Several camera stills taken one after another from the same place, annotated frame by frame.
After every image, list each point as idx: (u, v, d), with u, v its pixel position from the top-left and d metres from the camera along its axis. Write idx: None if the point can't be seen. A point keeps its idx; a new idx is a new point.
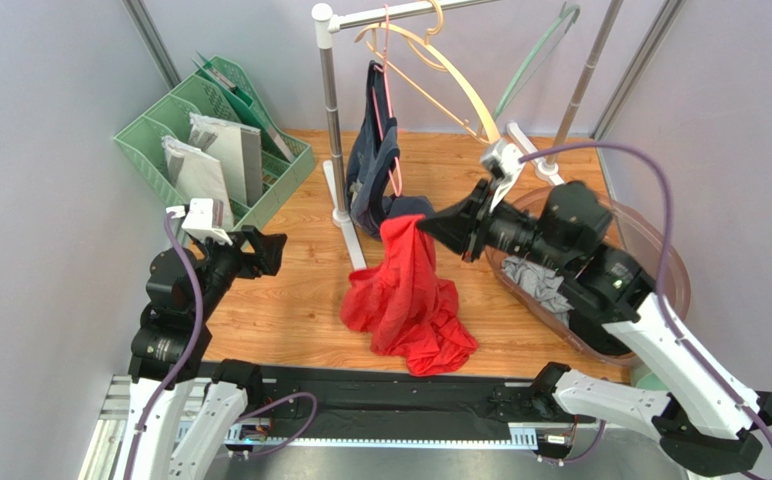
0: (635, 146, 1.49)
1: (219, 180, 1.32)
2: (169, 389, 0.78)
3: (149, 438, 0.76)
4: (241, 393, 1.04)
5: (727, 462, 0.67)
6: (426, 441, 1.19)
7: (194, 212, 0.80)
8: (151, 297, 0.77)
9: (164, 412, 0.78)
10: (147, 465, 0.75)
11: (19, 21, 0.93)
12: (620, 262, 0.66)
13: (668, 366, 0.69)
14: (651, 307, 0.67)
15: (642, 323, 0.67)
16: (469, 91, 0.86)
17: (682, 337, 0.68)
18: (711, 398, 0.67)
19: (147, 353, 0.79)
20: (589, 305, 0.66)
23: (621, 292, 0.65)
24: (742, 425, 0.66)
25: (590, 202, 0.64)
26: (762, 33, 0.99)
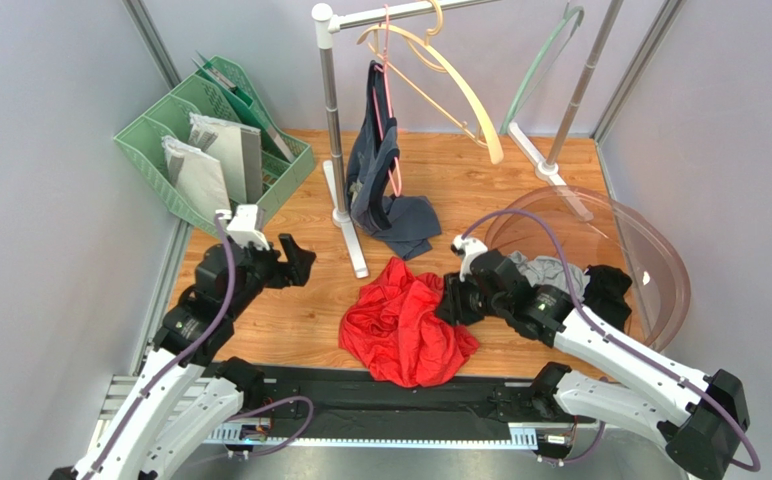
0: (635, 146, 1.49)
1: (218, 180, 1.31)
2: (182, 367, 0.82)
3: (149, 405, 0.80)
4: (238, 394, 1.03)
5: (691, 443, 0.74)
6: (426, 441, 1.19)
7: (239, 216, 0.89)
8: (197, 280, 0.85)
9: (169, 385, 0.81)
10: (137, 429, 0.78)
11: (18, 21, 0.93)
12: (544, 292, 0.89)
13: (609, 364, 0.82)
14: (575, 319, 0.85)
15: (568, 332, 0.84)
16: (468, 94, 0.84)
17: (608, 335, 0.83)
18: (652, 382, 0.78)
19: (174, 328, 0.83)
20: (529, 331, 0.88)
23: (543, 312, 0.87)
24: (688, 399, 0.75)
25: (495, 258, 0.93)
26: (763, 32, 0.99)
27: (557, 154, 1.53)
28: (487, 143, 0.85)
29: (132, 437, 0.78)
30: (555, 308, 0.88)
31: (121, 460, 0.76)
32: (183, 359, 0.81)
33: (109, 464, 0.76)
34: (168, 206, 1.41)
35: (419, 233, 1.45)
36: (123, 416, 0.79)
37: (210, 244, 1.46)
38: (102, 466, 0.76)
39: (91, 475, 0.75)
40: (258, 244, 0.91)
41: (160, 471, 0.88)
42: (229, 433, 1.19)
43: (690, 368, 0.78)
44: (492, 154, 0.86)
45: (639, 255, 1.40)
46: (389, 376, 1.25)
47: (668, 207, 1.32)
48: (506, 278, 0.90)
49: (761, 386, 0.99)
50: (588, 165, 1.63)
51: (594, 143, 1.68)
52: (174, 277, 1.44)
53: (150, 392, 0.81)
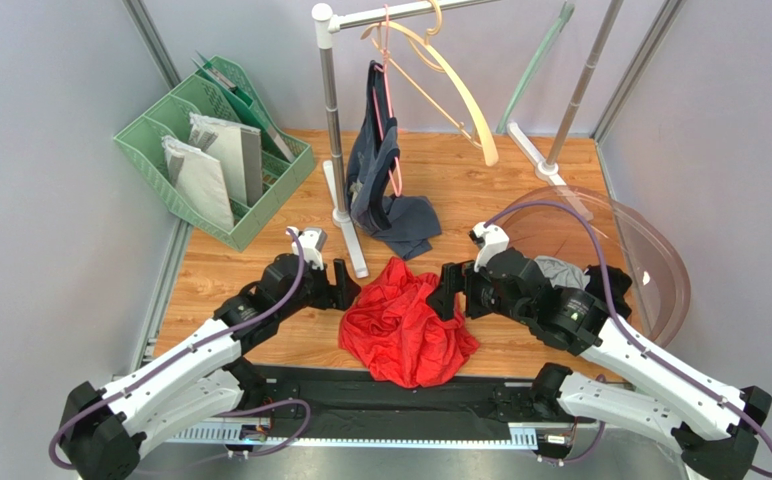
0: (635, 145, 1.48)
1: (218, 180, 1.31)
2: (231, 340, 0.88)
3: (191, 360, 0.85)
4: (239, 391, 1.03)
5: (730, 460, 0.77)
6: (427, 441, 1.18)
7: (307, 235, 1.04)
8: (263, 277, 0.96)
9: (216, 350, 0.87)
10: (172, 375, 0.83)
11: (17, 21, 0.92)
12: (575, 299, 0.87)
13: (645, 379, 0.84)
14: (610, 332, 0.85)
15: (605, 345, 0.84)
16: (464, 94, 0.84)
17: (646, 350, 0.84)
18: (693, 400, 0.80)
19: (234, 308, 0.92)
20: (558, 340, 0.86)
23: (577, 322, 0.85)
24: (728, 420, 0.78)
25: (518, 261, 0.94)
26: (763, 33, 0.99)
27: (557, 155, 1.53)
28: (482, 144, 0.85)
29: (167, 380, 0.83)
30: (588, 317, 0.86)
31: (149, 395, 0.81)
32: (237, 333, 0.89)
33: (137, 394, 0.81)
34: (168, 206, 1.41)
35: (419, 234, 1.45)
36: (165, 359, 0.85)
37: (209, 244, 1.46)
38: (131, 394, 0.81)
39: (118, 397, 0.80)
40: (315, 263, 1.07)
41: (150, 435, 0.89)
42: (229, 433, 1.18)
43: (727, 386, 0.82)
44: (487, 155, 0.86)
45: (639, 255, 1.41)
46: (389, 376, 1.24)
47: (668, 207, 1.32)
48: (529, 282, 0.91)
49: (762, 385, 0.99)
50: (588, 165, 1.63)
51: (594, 143, 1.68)
52: (174, 277, 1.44)
53: (197, 349, 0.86)
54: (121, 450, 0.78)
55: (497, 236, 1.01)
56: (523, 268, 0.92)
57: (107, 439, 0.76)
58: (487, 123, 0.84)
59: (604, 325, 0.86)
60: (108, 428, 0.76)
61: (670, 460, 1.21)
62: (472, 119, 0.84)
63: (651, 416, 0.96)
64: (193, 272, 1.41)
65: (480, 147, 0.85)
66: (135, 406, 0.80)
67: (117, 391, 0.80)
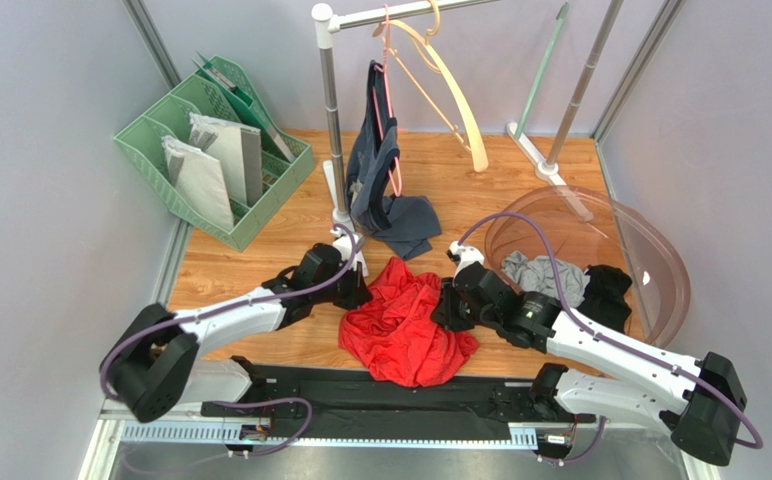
0: (634, 146, 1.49)
1: (218, 180, 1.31)
2: (279, 305, 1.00)
3: (247, 310, 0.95)
4: (248, 380, 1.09)
5: (696, 429, 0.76)
6: (426, 441, 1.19)
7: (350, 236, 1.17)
8: (303, 260, 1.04)
9: (267, 308, 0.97)
10: (232, 317, 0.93)
11: (17, 21, 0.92)
12: (534, 299, 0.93)
13: (601, 360, 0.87)
14: (564, 324, 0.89)
15: (559, 336, 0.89)
16: (459, 101, 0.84)
17: (597, 334, 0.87)
18: (646, 374, 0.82)
19: (280, 284, 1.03)
20: (521, 339, 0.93)
23: (531, 320, 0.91)
24: (684, 387, 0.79)
25: (478, 270, 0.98)
26: (763, 33, 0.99)
27: (557, 155, 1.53)
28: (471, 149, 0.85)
29: (229, 320, 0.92)
30: (544, 314, 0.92)
31: (213, 327, 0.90)
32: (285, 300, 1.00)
33: (203, 324, 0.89)
34: (167, 205, 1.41)
35: (419, 234, 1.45)
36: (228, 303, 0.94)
37: (210, 244, 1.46)
38: (199, 321, 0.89)
39: (188, 322, 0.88)
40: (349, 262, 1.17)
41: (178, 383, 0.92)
42: (229, 433, 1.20)
43: (682, 356, 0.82)
44: (476, 162, 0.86)
45: (639, 255, 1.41)
46: (389, 377, 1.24)
47: (668, 207, 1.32)
48: (490, 290, 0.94)
49: (762, 385, 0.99)
50: (588, 166, 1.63)
51: (594, 144, 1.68)
52: (174, 277, 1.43)
53: (253, 302, 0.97)
54: (182, 371, 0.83)
55: (472, 254, 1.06)
56: (483, 277, 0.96)
57: (179, 354, 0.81)
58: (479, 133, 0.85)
59: (557, 316, 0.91)
60: (182, 342, 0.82)
61: (671, 460, 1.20)
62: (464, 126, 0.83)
63: (640, 402, 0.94)
64: (193, 272, 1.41)
65: (469, 151, 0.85)
66: (202, 333, 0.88)
67: (190, 315, 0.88)
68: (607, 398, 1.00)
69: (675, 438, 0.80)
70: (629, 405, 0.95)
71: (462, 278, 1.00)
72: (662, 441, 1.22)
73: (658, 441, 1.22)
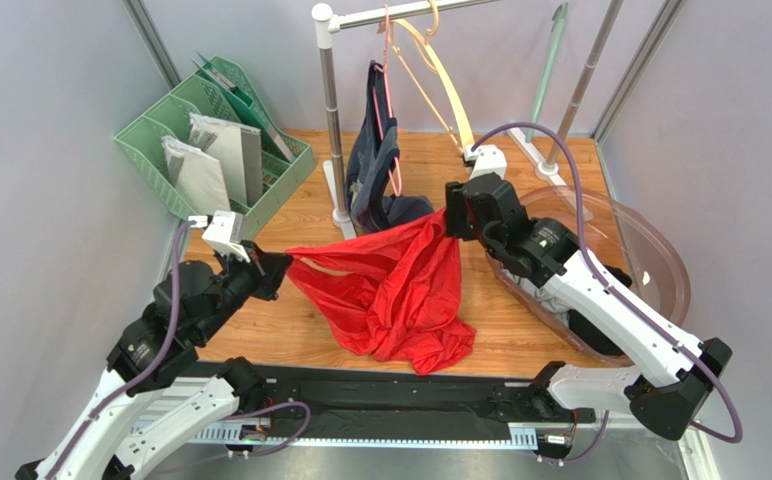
0: (635, 145, 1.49)
1: (218, 180, 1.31)
2: (128, 396, 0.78)
3: (97, 428, 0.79)
4: (232, 398, 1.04)
5: (672, 404, 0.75)
6: (426, 441, 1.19)
7: (216, 225, 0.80)
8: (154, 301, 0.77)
9: (116, 412, 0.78)
10: (87, 449, 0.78)
11: (17, 23, 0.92)
12: (547, 227, 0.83)
13: (602, 314, 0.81)
14: (576, 262, 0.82)
15: (568, 275, 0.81)
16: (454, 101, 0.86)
17: (610, 286, 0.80)
18: (647, 342, 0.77)
19: (126, 351, 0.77)
20: (522, 266, 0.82)
23: (545, 249, 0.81)
24: (680, 366, 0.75)
25: (493, 181, 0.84)
26: (762, 34, 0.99)
27: (557, 155, 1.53)
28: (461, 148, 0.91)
29: (84, 454, 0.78)
30: (558, 247, 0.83)
31: (72, 476, 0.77)
32: (130, 390, 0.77)
33: (61, 477, 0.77)
34: (167, 206, 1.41)
35: None
36: (74, 433, 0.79)
37: (210, 245, 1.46)
38: (55, 477, 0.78)
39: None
40: (238, 257, 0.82)
41: (139, 465, 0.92)
42: (229, 433, 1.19)
43: (687, 334, 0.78)
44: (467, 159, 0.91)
45: (639, 255, 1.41)
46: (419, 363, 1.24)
47: (668, 207, 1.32)
48: (503, 205, 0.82)
49: (762, 386, 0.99)
50: (588, 166, 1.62)
51: (594, 143, 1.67)
52: None
53: (98, 414, 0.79)
54: None
55: (495, 160, 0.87)
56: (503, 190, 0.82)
57: None
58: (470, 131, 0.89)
59: (572, 254, 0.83)
60: None
61: (670, 460, 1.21)
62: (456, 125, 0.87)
63: (615, 381, 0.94)
64: None
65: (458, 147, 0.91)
66: None
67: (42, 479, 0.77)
68: (584, 382, 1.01)
69: (640, 403, 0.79)
70: (605, 384, 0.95)
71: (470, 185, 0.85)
72: (662, 441, 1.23)
73: (658, 441, 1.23)
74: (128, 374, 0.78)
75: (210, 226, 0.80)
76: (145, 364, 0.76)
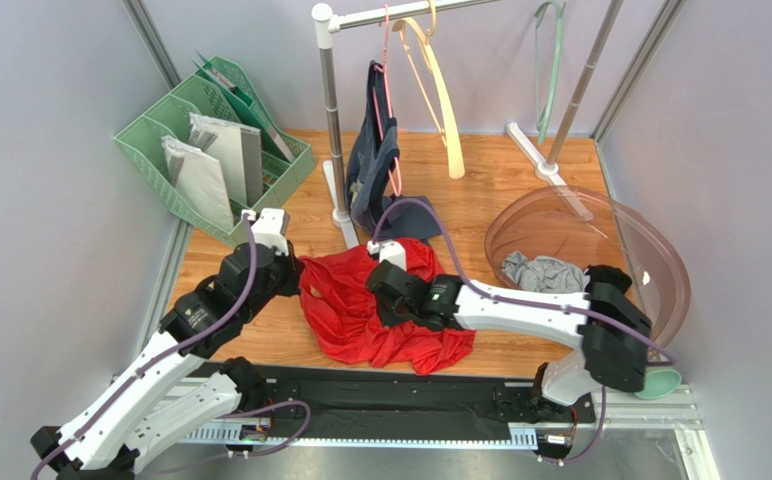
0: (635, 147, 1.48)
1: (218, 180, 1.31)
2: (180, 356, 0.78)
3: (140, 386, 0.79)
4: (234, 395, 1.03)
5: (601, 361, 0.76)
6: (425, 441, 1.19)
7: (266, 218, 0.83)
8: (220, 270, 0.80)
9: (164, 372, 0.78)
10: (122, 409, 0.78)
11: (16, 22, 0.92)
12: (438, 282, 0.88)
13: (503, 322, 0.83)
14: (466, 297, 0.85)
15: (464, 309, 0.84)
16: (443, 102, 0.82)
17: (495, 295, 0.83)
18: (543, 319, 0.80)
19: (182, 314, 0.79)
20: (435, 323, 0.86)
23: (439, 302, 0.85)
24: (576, 322, 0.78)
25: (377, 267, 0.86)
26: (762, 33, 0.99)
27: (557, 155, 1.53)
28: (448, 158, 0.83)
29: (115, 416, 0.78)
30: (450, 292, 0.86)
31: (102, 435, 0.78)
32: (183, 349, 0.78)
33: (91, 435, 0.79)
34: (167, 205, 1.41)
35: (419, 233, 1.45)
36: (115, 390, 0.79)
37: (210, 245, 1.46)
38: (84, 437, 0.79)
39: (72, 443, 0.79)
40: (279, 251, 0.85)
41: (144, 451, 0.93)
42: (229, 433, 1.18)
43: (571, 293, 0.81)
44: (451, 170, 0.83)
45: (639, 255, 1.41)
46: (418, 363, 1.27)
47: (668, 208, 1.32)
48: (398, 285, 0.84)
49: (763, 388, 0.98)
50: (589, 166, 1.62)
51: (594, 143, 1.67)
52: (174, 276, 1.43)
53: (144, 374, 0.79)
54: None
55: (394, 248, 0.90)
56: (389, 273, 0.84)
57: None
58: (458, 137, 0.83)
59: (459, 290, 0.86)
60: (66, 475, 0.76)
61: (670, 460, 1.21)
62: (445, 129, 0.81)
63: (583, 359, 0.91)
64: (193, 272, 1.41)
65: (446, 155, 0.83)
66: (89, 451, 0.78)
67: (71, 438, 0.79)
68: (562, 373, 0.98)
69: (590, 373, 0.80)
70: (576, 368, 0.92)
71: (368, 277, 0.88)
72: (662, 441, 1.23)
73: (658, 441, 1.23)
74: (181, 337, 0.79)
75: (261, 219, 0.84)
76: (199, 330, 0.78)
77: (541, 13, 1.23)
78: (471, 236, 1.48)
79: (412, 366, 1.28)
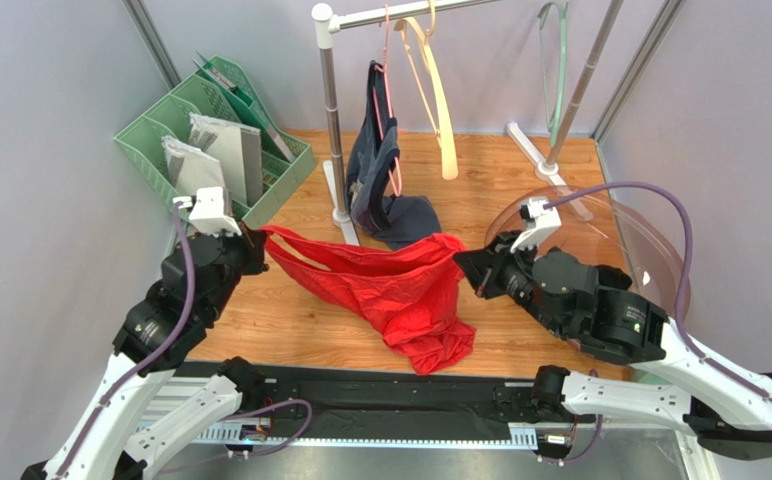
0: (635, 147, 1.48)
1: (218, 180, 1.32)
2: (141, 376, 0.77)
3: (111, 413, 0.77)
4: (236, 395, 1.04)
5: (764, 447, 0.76)
6: (425, 441, 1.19)
7: (203, 201, 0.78)
8: (163, 278, 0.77)
9: (130, 393, 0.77)
10: (101, 437, 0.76)
11: (17, 21, 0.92)
12: (631, 305, 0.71)
13: (696, 384, 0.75)
14: (671, 339, 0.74)
15: (671, 357, 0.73)
16: (439, 102, 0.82)
17: (705, 356, 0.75)
18: (744, 399, 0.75)
19: (132, 333, 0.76)
20: (617, 355, 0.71)
23: (637, 333, 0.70)
24: (771, 414, 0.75)
25: (574, 274, 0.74)
26: (762, 33, 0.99)
27: (557, 155, 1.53)
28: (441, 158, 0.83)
29: (95, 446, 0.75)
30: (646, 325, 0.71)
31: (86, 468, 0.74)
32: (142, 369, 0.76)
33: (74, 470, 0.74)
34: (167, 206, 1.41)
35: (419, 234, 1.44)
36: (86, 423, 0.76)
37: None
38: (66, 473, 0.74)
39: None
40: (230, 231, 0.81)
41: (150, 461, 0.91)
42: (230, 433, 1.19)
43: (762, 377, 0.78)
44: (445, 170, 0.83)
45: (639, 256, 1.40)
46: (419, 364, 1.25)
47: (668, 207, 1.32)
48: (591, 296, 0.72)
49: None
50: (589, 166, 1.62)
51: (594, 143, 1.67)
52: None
53: (110, 400, 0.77)
54: None
55: (548, 220, 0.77)
56: (584, 276, 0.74)
57: None
58: (453, 137, 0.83)
59: (663, 329, 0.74)
60: None
61: (671, 460, 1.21)
62: (445, 130, 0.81)
63: (659, 406, 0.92)
64: None
65: (442, 156, 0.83)
66: None
67: (53, 477, 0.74)
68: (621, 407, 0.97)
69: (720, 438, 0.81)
70: (647, 410, 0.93)
71: (550, 277, 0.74)
72: (662, 441, 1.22)
73: (658, 441, 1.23)
74: (137, 357, 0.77)
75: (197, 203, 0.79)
76: (156, 343, 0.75)
77: (546, 13, 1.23)
78: (471, 236, 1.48)
79: (412, 366, 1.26)
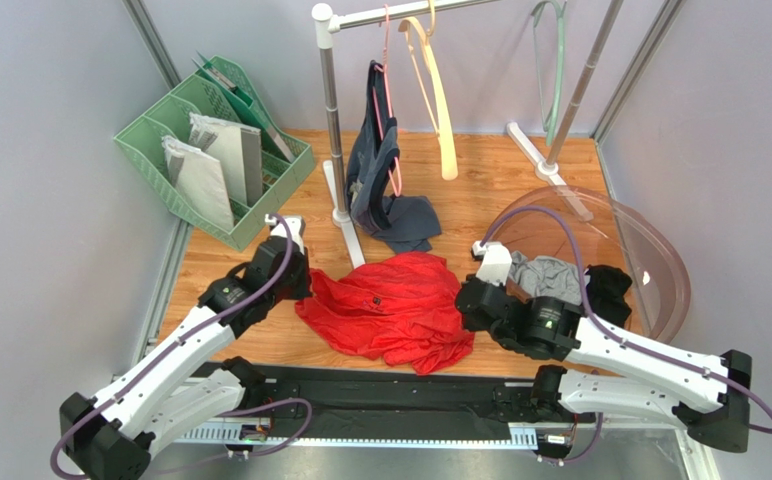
0: (635, 147, 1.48)
1: (219, 180, 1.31)
2: (220, 325, 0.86)
3: (180, 353, 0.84)
4: (240, 388, 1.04)
5: (719, 423, 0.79)
6: (425, 441, 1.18)
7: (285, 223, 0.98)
8: (256, 256, 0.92)
9: (205, 339, 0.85)
10: (162, 375, 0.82)
11: (16, 22, 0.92)
12: (548, 308, 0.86)
13: (629, 369, 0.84)
14: (587, 331, 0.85)
15: (585, 346, 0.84)
16: (439, 103, 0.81)
17: (624, 341, 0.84)
18: (678, 378, 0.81)
19: (220, 291, 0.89)
20: (538, 349, 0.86)
23: (551, 330, 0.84)
24: (716, 390, 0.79)
25: (482, 292, 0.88)
26: (762, 34, 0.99)
27: (557, 155, 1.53)
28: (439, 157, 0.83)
29: (157, 381, 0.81)
30: (561, 322, 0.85)
31: (143, 397, 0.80)
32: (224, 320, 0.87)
33: (130, 398, 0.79)
34: (168, 206, 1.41)
35: (419, 233, 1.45)
36: (154, 357, 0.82)
37: (210, 245, 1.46)
38: (122, 399, 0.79)
39: (110, 404, 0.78)
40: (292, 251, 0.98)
41: (159, 434, 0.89)
42: (229, 433, 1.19)
43: (707, 357, 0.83)
44: (444, 171, 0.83)
45: (639, 255, 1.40)
46: (418, 364, 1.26)
47: (668, 207, 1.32)
48: (496, 305, 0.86)
49: (763, 389, 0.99)
50: (589, 165, 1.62)
51: (594, 143, 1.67)
52: (174, 277, 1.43)
53: (185, 341, 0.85)
54: (125, 455, 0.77)
55: (499, 257, 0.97)
56: (487, 293, 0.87)
57: (106, 447, 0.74)
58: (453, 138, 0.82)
59: (580, 324, 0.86)
60: (105, 436, 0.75)
61: (671, 460, 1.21)
62: (445, 130, 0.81)
63: (650, 399, 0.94)
64: (193, 272, 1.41)
65: (440, 157, 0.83)
66: (129, 412, 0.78)
67: (110, 399, 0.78)
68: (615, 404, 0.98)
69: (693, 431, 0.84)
70: (639, 403, 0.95)
71: (467, 299, 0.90)
72: (662, 441, 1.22)
73: (658, 441, 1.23)
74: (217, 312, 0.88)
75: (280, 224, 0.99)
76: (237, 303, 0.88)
77: (539, 10, 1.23)
78: (471, 236, 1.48)
79: (412, 365, 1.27)
